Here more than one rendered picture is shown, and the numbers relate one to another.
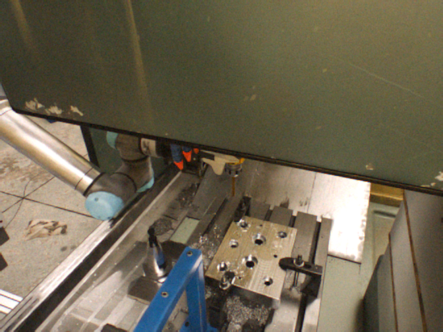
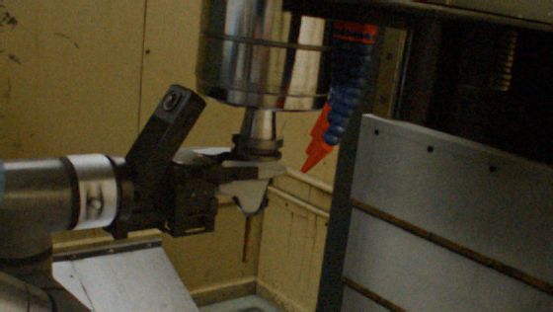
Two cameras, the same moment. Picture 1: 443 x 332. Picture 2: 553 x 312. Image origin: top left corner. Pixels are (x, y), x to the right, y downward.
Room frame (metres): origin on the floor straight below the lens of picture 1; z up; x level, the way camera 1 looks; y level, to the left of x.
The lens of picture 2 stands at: (0.22, 0.64, 1.60)
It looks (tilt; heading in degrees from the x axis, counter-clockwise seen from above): 16 degrees down; 297
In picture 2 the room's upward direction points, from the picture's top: 8 degrees clockwise
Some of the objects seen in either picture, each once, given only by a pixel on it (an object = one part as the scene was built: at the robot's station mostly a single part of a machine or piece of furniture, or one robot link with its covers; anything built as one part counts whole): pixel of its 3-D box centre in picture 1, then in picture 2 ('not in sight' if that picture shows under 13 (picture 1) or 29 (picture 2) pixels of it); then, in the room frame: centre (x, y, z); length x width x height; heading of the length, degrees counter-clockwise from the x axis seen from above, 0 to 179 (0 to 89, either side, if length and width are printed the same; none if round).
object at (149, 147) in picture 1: (156, 143); (90, 192); (0.69, 0.19, 1.39); 0.08 x 0.05 x 0.08; 159
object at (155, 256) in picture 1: (155, 253); not in sight; (0.45, 0.16, 1.26); 0.04 x 0.04 x 0.07
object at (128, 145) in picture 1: (131, 138); (9, 202); (0.72, 0.26, 1.39); 0.11 x 0.08 x 0.09; 69
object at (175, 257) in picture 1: (171, 249); not in sight; (0.50, 0.14, 1.21); 0.07 x 0.05 x 0.01; 69
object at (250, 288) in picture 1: (254, 255); not in sight; (0.69, -0.08, 0.97); 0.29 x 0.23 x 0.05; 159
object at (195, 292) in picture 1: (196, 299); not in sight; (0.48, 0.09, 1.05); 0.10 x 0.05 x 0.30; 69
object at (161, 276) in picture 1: (158, 268); not in sight; (0.45, 0.16, 1.21); 0.06 x 0.06 x 0.03
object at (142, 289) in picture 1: (144, 289); not in sight; (0.40, 0.18, 1.21); 0.07 x 0.05 x 0.01; 69
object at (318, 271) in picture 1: (299, 271); not in sight; (0.62, -0.22, 0.97); 0.13 x 0.03 x 0.15; 69
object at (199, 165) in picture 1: (185, 150); (159, 191); (0.67, 0.11, 1.38); 0.12 x 0.08 x 0.09; 69
